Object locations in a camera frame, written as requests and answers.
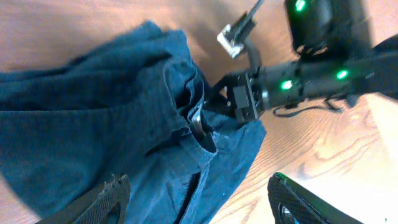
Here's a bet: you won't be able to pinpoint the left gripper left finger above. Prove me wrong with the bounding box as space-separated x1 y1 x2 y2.
37 175 131 224

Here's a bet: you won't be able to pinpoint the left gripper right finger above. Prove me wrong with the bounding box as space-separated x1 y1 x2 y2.
267 172 360 224

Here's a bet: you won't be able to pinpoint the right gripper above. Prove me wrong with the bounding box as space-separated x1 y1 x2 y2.
205 70 267 123

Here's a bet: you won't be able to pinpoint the navy blue shorts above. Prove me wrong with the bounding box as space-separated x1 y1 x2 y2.
1 22 266 223

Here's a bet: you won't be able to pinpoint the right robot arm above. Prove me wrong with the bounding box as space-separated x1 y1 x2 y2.
203 0 397 123

